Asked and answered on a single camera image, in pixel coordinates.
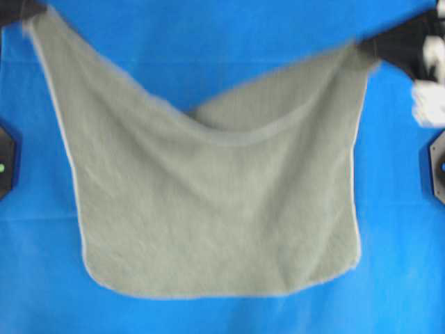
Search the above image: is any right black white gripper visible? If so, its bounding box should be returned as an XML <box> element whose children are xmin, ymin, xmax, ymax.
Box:
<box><xmin>357</xmin><ymin>6</ymin><xmax>444</xmax><ymax>127</ymax></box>

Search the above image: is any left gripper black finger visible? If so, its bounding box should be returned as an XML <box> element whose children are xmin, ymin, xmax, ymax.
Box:
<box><xmin>0</xmin><ymin>0</ymin><xmax>47</xmax><ymax>26</ymax></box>

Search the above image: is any grey towel with white hem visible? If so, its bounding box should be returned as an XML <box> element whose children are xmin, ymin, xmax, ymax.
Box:
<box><xmin>23</xmin><ymin>8</ymin><xmax>376</xmax><ymax>299</ymax></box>

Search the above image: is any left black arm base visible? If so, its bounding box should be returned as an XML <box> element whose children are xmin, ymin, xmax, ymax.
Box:
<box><xmin>1</xmin><ymin>118</ymin><xmax>22</xmax><ymax>200</ymax></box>

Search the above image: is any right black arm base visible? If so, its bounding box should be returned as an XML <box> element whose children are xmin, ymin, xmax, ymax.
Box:
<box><xmin>419</xmin><ymin>129</ymin><xmax>444</xmax><ymax>207</ymax></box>

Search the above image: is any blue table cloth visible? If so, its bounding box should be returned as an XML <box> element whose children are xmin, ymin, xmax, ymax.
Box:
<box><xmin>1</xmin><ymin>1</ymin><xmax>444</xmax><ymax>333</ymax></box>

